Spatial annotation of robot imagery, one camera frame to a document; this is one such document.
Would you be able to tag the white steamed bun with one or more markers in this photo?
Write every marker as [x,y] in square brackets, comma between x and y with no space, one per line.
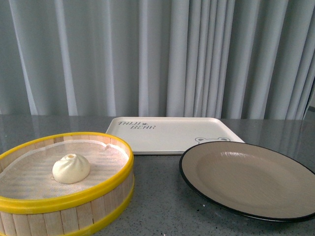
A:
[71,168]

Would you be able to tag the beige black-rimmed plate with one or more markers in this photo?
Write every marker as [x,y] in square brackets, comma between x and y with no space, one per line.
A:
[250,180]

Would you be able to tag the white bear-print serving tray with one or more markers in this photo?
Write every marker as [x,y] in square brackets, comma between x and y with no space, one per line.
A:
[167,135]

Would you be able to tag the grey pleated curtain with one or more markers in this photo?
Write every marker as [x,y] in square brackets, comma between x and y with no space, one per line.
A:
[250,59]

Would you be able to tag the white steamer cloth liner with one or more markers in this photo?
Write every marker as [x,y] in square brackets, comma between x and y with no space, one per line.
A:
[31,177]

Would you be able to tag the yellow-rimmed bamboo steamer basket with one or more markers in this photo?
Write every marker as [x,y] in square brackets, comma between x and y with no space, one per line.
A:
[79,214]

